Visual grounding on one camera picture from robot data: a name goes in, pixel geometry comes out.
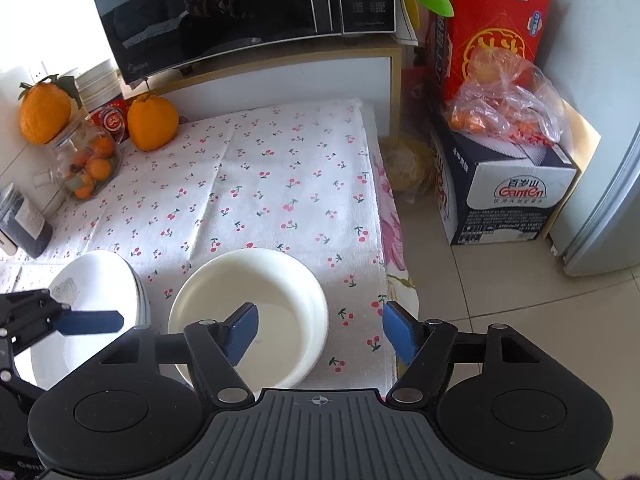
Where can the white floral plate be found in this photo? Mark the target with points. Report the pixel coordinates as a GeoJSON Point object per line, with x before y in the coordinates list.
{"type": "Point", "coordinates": [95, 280]}

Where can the yellow plastic bag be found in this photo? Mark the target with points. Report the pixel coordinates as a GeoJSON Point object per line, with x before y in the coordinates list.
{"type": "Point", "coordinates": [407, 165]}

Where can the dark blue cardboard box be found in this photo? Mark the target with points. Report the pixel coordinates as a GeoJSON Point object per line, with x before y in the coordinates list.
{"type": "Point", "coordinates": [505, 200]}

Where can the orange with leaves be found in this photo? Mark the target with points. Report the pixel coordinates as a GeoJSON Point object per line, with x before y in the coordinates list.
{"type": "Point", "coordinates": [45, 115]}

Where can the pink floral cloth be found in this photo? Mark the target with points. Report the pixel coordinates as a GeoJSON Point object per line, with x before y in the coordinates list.
{"type": "Point", "coordinates": [395, 240]}

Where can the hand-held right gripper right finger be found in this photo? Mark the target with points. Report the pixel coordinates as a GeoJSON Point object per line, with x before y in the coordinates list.
{"type": "Point", "coordinates": [400, 332]}

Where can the large orange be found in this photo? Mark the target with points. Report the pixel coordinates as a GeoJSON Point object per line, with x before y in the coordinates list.
{"type": "Point", "coordinates": [152, 122]}

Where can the cherry print tablecloth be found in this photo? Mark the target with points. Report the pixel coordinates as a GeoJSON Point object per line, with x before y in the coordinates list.
{"type": "Point", "coordinates": [275, 185]}

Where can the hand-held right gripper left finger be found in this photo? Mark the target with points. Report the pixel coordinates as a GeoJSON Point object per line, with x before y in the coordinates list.
{"type": "Point", "coordinates": [242, 330]}

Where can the white wall socket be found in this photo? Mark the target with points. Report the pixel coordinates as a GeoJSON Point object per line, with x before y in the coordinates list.
{"type": "Point", "coordinates": [40, 72]}

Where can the clear glass cup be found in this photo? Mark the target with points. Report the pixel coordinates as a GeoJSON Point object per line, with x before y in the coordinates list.
{"type": "Point", "coordinates": [44, 176]}

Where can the tan cardboard sheet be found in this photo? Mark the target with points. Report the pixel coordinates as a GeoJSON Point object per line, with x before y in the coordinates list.
{"type": "Point", "coordinates": [585, 130]}

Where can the plastic jar with dark contents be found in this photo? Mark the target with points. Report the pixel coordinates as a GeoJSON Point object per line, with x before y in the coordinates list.
{"type": "Point", "coordinates": [25, 225]}

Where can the plastic bag of oranges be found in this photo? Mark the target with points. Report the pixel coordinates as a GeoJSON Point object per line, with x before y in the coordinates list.
{"type": "Point", "coordinates": [505, 100]}

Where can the silver refrigerator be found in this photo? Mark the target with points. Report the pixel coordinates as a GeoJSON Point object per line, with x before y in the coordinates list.
{"type": "Point", "coordinates": [605, 200]}

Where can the glass jar of small oranges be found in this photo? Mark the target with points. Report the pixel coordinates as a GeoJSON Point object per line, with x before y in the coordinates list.
{"type": "Point", "coordinates": [90, 165]}

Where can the black microwave oven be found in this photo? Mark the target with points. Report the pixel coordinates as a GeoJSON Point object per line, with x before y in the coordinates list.
{"type": "Point", "coordinates": [250, 0]}

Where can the red cardboard box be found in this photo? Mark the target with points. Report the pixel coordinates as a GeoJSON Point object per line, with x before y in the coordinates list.
{"type": "Point", "coordinates": [490, 20]}

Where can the stack of white paper cups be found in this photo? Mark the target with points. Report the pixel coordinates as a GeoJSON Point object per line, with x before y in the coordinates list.
{"type": "Point", "coordinates": [97, 82]}

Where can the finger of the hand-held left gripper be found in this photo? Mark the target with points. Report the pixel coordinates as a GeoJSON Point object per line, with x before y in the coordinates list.
{"type": "Point", "coordinates": [95, 322]}

